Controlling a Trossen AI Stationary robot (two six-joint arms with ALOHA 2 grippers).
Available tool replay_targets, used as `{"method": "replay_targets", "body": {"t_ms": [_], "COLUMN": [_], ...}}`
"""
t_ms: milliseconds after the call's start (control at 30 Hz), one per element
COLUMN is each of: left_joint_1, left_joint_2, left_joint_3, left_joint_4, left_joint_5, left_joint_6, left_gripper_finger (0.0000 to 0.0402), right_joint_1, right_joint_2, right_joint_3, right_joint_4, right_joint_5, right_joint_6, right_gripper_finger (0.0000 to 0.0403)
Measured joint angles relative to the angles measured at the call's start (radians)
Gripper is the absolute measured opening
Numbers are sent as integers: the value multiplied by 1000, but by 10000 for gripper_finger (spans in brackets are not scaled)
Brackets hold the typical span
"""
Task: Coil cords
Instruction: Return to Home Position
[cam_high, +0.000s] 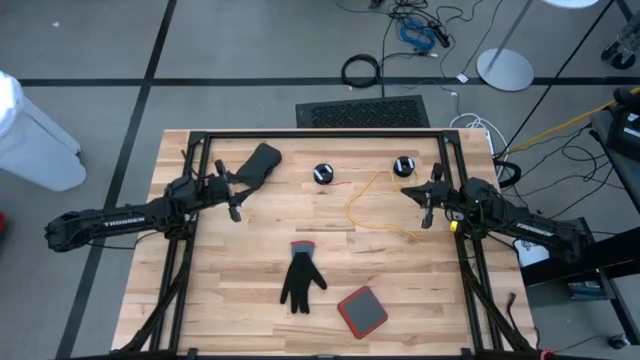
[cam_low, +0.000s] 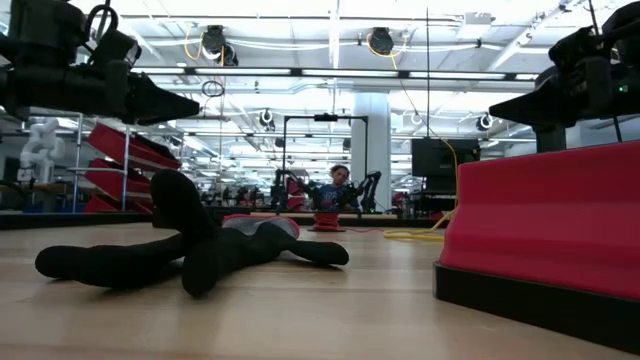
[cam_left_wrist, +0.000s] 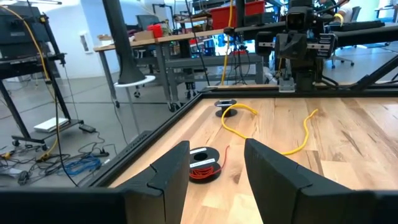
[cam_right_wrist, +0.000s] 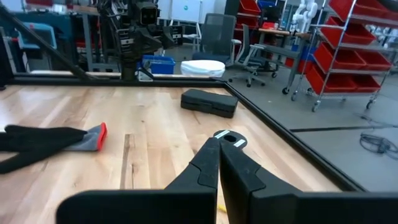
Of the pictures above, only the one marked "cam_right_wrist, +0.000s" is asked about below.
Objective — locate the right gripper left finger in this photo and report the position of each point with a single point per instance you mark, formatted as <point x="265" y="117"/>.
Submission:
<point x="186" y="202"/>

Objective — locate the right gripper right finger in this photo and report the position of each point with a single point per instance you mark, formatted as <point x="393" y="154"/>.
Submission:
<point x="255" y="202"/>

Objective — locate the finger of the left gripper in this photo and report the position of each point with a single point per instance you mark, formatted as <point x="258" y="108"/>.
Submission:
<point x="143" y="42"/>
<point x="157" y="40"/>

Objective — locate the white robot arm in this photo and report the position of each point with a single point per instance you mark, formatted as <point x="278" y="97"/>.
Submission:
<point x="303" y="12"/>

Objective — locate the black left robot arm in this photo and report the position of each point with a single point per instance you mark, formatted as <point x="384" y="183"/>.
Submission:
<point x="129" y="67"/>

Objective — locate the blue plastic crate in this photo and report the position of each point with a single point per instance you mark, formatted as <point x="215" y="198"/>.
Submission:
<point x="160" y="65"/>

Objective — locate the white board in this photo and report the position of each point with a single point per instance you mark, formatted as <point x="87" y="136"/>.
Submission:
<point x="186" y="9"/>

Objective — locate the white plastic bin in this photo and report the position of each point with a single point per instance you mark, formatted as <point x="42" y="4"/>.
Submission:
<point x="202" y="68"/>

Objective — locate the grey mesh office chair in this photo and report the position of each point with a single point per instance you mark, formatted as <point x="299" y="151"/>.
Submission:
<point x="217" y="31"/>

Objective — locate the black rounded plastic piece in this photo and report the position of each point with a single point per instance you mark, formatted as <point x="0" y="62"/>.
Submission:
<point x="208" y="102"/>

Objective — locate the blue machine housing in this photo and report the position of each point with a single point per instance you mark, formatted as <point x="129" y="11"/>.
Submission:
<point x="40" y="21"/>

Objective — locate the red bin shelf unit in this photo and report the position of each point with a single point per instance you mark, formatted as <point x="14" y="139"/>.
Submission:
<point x="248" y="7"/>

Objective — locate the wooden top grey table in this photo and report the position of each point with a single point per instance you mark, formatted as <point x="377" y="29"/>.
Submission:
<point x="280" y="32"/>

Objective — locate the black glove grey red cuff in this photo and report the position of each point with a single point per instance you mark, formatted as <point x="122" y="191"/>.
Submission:
<point x="31" y="143"/>

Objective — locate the red storage bin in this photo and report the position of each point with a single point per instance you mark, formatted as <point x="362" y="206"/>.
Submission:
<point x="363" y="7"/>
<point x="329" y="82"/>
<point x="345" y="32"/>
<point x="342" y="57"/>

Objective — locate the metal shelf rack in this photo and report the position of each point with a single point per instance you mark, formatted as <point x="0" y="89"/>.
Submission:
<point x="339" y="40"/>

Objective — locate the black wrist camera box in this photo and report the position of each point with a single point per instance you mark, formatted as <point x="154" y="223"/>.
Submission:
<point x="148" y="14"/>

